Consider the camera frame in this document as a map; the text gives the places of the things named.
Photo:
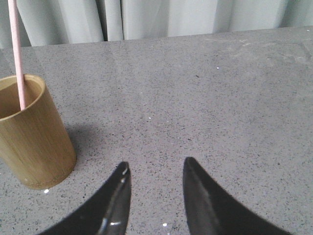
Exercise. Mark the grey curtain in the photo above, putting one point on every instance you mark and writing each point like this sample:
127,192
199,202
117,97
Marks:
51,22

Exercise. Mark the bamboo cylinder holder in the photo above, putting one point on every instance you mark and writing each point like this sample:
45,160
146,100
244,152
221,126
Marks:
33,142

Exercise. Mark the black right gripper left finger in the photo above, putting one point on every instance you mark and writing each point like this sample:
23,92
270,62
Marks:
105,213

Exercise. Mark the pink chopstick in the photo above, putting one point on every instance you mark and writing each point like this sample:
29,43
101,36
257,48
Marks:
15,35

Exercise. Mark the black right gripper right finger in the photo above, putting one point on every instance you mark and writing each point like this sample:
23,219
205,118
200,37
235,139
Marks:
210,210

